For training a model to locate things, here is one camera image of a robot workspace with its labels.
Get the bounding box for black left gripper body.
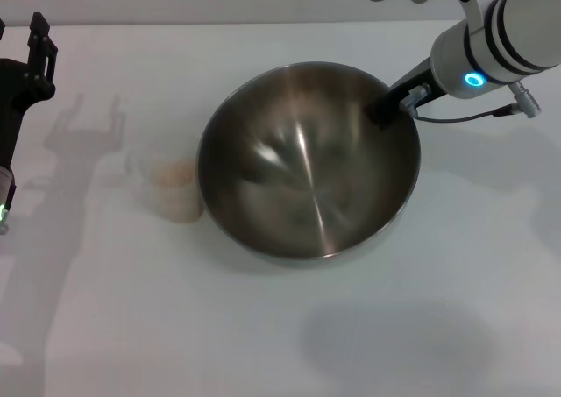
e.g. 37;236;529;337
0;57;57;174

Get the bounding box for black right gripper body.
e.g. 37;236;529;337
380;56;449;114

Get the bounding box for stainless steel mixing bowl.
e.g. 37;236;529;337
195;60;423;267

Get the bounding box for white rice grains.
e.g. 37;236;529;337
155;160;195;188

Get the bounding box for clear plastic measuring cup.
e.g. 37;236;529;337
125;147;206;223

